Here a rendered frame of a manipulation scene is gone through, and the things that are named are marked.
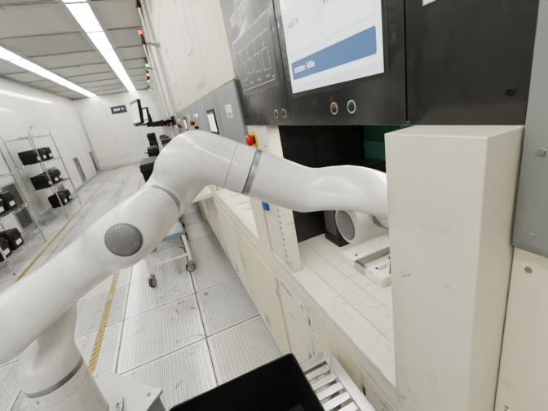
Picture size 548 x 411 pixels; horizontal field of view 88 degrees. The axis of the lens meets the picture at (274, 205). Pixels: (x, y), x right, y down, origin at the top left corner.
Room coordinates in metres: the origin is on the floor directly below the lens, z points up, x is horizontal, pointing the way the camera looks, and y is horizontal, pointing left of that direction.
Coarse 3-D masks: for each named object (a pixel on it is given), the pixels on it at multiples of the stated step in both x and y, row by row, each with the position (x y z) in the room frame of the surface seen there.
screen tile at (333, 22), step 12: (336, 0) 0.49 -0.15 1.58; (348, 0) 0.47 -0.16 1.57; (360, 0) 0.44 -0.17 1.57; (372, 0) 0.42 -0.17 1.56; (324, 12) 0.53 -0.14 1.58; (336, 12) 0.50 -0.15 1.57; (348, 12) 0.47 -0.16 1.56; (360, 12) 0.44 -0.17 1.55; (372, 12) 0.42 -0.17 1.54; (324, 24) 0.53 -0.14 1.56; (336, 24) 0.50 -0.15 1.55; (348, 24) 0.47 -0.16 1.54; (324, 36) 0.53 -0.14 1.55
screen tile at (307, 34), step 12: (288, 0) 0.64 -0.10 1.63; (300, 0) 0.59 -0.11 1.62; (312, 0) 0.56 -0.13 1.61; (288, 12) 0.64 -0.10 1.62; (312, 12) 0.56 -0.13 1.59; (300, 24) 0.60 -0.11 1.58; (312, 24) 0.56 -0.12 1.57; (288, 36) 0.66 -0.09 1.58; (300, 36) 0.61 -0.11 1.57; (312, 36) 0.57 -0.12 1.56; (300, 48) 0.62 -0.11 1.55
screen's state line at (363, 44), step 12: (360, 36) 0.45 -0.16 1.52; (372, 36) 0.43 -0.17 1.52; (324, 48) 0.54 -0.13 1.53; (336, 48) 0.50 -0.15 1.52; (348, 48) 0.47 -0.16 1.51; (360, 48) 0.45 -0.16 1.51; (372, 48) 0.43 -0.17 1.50; (300, 60) 0.62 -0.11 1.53; (312, 60) 0.58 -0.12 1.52; (324, 60) 0.54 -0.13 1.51; (336, 60) 0.51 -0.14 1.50; (348, 60) 0.48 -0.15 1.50; (300, 72) 0.63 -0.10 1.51; (312, 72) 0.58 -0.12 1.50
